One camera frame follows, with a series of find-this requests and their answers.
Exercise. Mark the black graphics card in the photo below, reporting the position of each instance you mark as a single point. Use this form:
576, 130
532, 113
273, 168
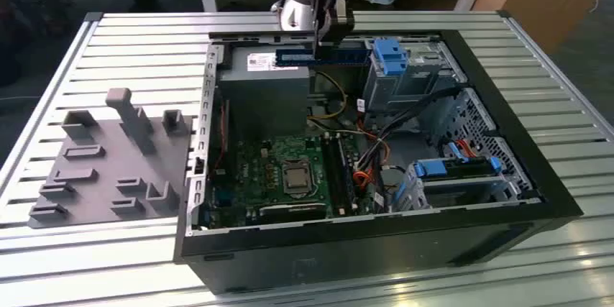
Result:
292, 210

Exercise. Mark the silver CPU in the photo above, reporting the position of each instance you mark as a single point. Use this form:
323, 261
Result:
296, 179

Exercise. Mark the silver drive cage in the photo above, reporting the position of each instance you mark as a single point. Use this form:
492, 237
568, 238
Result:
421, 84

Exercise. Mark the black RAM slot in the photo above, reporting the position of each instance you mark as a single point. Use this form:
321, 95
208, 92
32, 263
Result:
332, 170

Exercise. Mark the grey power supply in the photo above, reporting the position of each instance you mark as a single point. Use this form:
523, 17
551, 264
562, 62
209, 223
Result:
259, 105

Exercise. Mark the blue drive latch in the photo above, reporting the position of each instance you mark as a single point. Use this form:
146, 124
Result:
389, 55

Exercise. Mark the silver disk bay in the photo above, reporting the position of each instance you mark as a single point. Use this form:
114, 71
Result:
460, 195

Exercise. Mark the grey parts rack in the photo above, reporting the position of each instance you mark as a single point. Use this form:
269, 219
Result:
105, 177

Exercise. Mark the round grey speaker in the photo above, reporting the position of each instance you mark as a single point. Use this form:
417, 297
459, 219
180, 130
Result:
393, 176

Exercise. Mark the black PC case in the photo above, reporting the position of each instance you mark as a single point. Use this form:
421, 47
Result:
335, 256

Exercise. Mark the green motherboard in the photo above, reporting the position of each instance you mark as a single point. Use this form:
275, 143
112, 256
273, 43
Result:
253, 152

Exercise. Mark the blue disk carrier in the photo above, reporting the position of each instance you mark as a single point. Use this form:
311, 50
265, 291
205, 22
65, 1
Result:
428, 168

